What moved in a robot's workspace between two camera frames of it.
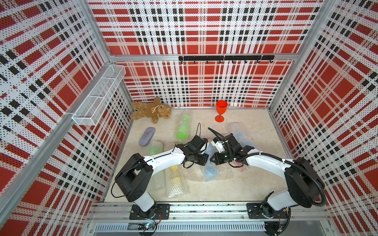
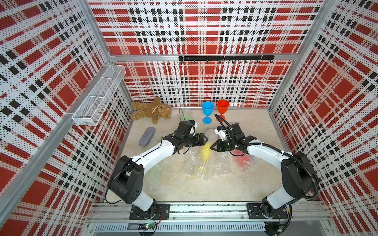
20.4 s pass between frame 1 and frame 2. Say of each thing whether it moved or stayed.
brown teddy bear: stayed
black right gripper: moved
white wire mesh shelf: stayed
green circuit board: stayed
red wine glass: stayed
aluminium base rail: stayed
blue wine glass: moved
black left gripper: moved
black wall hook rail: stayed
